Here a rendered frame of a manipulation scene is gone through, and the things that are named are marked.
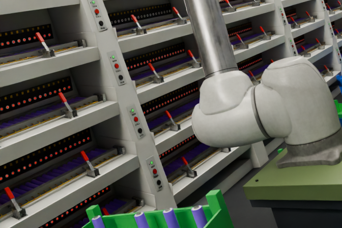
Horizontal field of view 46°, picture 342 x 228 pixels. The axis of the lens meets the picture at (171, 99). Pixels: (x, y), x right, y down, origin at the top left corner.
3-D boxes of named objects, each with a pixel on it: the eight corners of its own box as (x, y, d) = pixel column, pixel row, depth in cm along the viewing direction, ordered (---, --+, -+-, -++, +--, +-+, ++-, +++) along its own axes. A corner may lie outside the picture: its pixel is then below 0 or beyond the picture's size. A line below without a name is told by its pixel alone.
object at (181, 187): (251, 146, 197) (249, 119, 193) (174, 206, 152) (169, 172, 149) (216, 141, 210) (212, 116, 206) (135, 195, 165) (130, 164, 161)
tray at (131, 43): (210, 28, 192) (208, 7, 189) (119, 54, 147) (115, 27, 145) (177, 30, 204) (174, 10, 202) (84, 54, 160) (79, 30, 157)
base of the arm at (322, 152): (368, 130, 115) (361, 111, 114) (338, 165, 100) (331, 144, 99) (309, 136, 128) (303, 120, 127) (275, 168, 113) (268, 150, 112)
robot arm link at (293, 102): (341, 136, 101) (312, 53, 99) (271, 152, 109) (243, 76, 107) (343, 116, 115) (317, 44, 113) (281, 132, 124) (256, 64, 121)
